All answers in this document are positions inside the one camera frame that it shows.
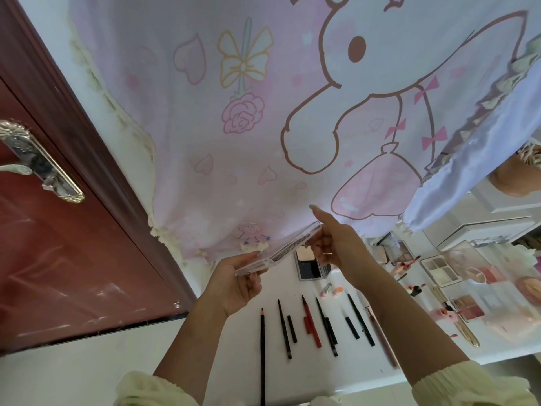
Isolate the person's right hand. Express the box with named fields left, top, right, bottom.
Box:
left=306, top=205, right=373, bottom=280

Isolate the person's left hand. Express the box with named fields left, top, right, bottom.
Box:
left=200, top=251, right=267, bottom=318

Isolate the lavender rectangular palette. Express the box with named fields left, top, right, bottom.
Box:
left=294, top=245, right=332, bottom=281

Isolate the white square compact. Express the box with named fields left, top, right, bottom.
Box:
left=376, top=232, right=415, bottom=266

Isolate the white false eyelash tray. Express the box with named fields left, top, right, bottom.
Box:
left=234, top=219, right=325, bottom=277

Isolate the red lip pencil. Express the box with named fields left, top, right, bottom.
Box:
left=301, top=295, right=323, bottom=349

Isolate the tan eyeshadow palette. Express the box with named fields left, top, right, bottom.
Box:
left=421, top=241, right=491, bottom=288

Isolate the small brown quad eyeshadow palette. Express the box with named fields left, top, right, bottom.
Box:
left=452, top=295, right=485, bottom=322

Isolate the pink blush pan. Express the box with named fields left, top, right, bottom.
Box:
left=482, top=264, right=504, bottom=284

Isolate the pink foundation tube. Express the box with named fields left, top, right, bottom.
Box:
left=480, top=304, right=540, bottom=339

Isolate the pink cushion compact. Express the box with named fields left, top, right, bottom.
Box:
left=516, top=276, right=541, bottom=307

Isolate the person's left forearm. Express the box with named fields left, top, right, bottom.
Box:
left=114, top=300, right=242, bottom=406

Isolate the person's right forearm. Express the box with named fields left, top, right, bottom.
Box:
left=355, top=258, right=541, bottom=406

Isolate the white table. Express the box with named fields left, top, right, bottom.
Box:
left=203, top=241, right=541, bottom=406

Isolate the white shelf unit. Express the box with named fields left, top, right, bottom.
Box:
left=423, top=122, right=541, bottom=250

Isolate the reddish brown door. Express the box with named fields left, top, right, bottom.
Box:
left=0, top=0, right=197, bottom=356

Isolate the pink cartoon print cloth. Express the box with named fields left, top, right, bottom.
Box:
left=68, top=0, right=541, bottom=263

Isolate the terracotta pot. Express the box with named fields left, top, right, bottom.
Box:
left=489, top=143, right=541, bottom=198

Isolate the bunch of cotton swabs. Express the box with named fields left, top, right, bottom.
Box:
left=517, top=143, right=541, bottom=166

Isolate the small white bow-handle drawer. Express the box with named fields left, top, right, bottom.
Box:
left=438, top=217, right=538, bottom=250

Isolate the silver door handle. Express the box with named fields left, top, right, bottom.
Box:
left=0, top=120, right=86, bottom=205

